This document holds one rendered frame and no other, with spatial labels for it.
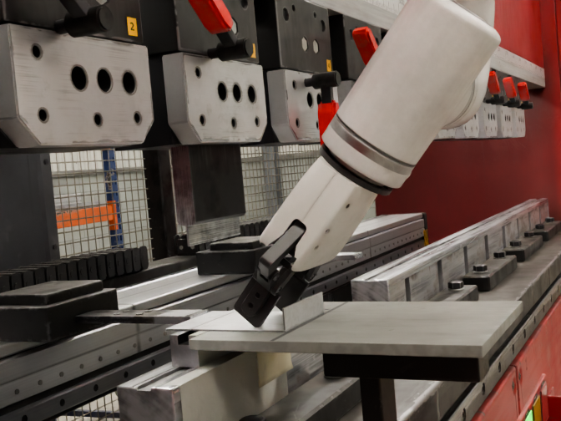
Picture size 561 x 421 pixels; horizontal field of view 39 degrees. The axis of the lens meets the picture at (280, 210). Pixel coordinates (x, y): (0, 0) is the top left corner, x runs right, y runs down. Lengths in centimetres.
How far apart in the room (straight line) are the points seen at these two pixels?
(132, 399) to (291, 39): 43
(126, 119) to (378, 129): 21
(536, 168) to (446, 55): 222
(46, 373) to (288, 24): 48
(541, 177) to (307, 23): 199
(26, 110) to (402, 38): 30
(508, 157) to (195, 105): 224
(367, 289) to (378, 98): 58
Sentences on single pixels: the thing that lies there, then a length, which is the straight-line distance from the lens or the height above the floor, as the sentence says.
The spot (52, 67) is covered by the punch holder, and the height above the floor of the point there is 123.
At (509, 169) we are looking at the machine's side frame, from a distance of 288.
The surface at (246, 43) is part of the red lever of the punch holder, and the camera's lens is 72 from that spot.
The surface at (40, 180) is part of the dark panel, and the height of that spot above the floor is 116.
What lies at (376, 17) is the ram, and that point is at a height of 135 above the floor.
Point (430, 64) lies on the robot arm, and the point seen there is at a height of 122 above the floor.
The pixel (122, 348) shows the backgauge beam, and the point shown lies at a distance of 106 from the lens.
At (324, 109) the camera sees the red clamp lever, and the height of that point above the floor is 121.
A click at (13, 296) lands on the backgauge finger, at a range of 92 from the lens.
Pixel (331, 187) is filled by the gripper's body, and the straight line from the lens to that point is 68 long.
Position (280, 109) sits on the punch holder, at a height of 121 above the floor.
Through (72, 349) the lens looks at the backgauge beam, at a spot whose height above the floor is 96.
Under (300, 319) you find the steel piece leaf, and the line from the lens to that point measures 74.
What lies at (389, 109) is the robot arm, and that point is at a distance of 67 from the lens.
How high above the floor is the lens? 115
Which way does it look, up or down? 3 degrees down
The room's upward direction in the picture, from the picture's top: 5 degrees counter-clockwise
